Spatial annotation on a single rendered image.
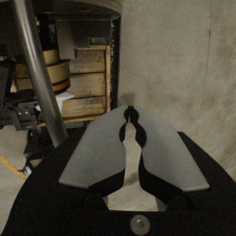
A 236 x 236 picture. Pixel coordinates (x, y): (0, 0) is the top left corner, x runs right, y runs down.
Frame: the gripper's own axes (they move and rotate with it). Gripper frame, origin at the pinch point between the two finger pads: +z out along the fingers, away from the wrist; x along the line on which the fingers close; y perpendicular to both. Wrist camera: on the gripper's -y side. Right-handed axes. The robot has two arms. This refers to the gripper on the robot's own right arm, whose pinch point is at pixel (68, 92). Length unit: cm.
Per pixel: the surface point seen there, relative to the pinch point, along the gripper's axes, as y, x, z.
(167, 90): 46, -108, 113
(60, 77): -4.8, 3.5, -0.7
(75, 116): 18.5, -19.0, -0.5
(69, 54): -9.4, 3.1, 1.6
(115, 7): -16.7, 10.3, 9.1
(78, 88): 5.9, -19.1, 2.4
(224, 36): -29, -108, 193
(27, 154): 33.0, -15.1, -24.6
